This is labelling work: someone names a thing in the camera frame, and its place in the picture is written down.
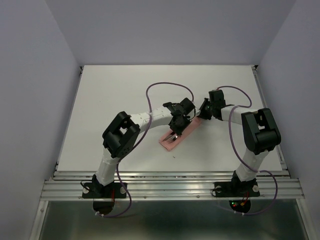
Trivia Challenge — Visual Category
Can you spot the pink cloth napkin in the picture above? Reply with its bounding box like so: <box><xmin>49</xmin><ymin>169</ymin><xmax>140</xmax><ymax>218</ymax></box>
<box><xmin>158</xmin><ymin>117</ymin><xmax>202</xmax><ymax>152</ymax></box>

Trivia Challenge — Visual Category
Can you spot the pink handled fork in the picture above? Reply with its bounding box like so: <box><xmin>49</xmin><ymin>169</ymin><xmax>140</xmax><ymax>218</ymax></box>
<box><xmin>163</xmin><ymin>134</ymin><xmax>179</xmax><ymax>143</ymax></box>

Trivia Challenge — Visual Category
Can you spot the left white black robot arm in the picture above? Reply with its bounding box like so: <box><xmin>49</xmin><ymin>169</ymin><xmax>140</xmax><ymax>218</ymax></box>
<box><xmin>89</xmin><ymin>98</ymin><xmax>199</xmax><ymax>197</ymax></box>

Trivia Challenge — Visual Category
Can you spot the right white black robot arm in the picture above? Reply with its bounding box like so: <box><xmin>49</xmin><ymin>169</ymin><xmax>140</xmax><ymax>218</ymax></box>
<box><xmin>199</xmin><ymin>88</ymin><xmax>282</xmax><ymax>195</ymax></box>

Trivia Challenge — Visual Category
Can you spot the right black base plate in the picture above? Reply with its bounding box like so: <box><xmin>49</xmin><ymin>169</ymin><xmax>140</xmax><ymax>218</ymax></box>
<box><xmin>211</xmin><ymin>180</ymin><xmax>260</xmax><ymax>199</ymax></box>

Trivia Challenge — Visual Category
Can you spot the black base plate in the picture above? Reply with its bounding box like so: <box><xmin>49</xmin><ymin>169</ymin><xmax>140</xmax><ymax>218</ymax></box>
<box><xmin>80</xmin><ymin>182</ymin><xmax>127</xmax><ymax>200</ymax></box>
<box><xmin>211</xmin><ymin>180</ymin><xmax>260</xmax><ymax>199</ymax></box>

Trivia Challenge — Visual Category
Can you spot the aluminium rail frame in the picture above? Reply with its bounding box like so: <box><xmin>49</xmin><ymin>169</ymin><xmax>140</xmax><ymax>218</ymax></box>
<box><xmin>30</xmin><ymin>65</ymin><xmax>318</xmax><ymax>240</ymax></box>

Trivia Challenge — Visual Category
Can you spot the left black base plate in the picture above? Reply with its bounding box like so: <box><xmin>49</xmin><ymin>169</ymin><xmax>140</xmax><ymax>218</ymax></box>
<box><xmin>80</xmin><ymin>182</ymin><xmax>127</xmax><ymax>200</ymax></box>

